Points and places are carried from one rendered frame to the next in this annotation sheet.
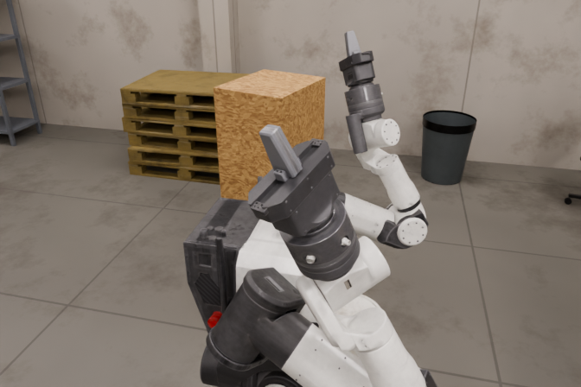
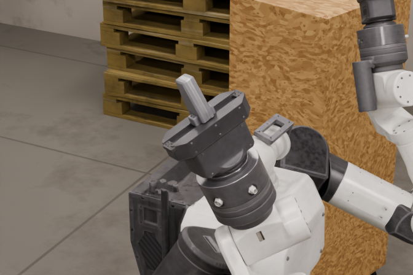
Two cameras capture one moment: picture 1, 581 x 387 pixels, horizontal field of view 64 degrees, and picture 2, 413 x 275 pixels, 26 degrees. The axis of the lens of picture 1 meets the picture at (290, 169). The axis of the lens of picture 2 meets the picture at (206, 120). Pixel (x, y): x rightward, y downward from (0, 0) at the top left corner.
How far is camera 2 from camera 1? 0.61 m
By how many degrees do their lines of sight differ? 13
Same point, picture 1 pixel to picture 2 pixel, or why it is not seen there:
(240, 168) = (260, 120)
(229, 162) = not seen: hidden behind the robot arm
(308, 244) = (215, 187)
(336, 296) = (248, 247)
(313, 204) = (222, 150)
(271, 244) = not seen: hidden behind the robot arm
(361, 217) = (365, 196)
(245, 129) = (272, 61)
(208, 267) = (154, 224)
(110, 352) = not seen: outside the picture
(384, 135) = (396, 91)
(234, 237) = (187, 193)
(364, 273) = (278, 228)
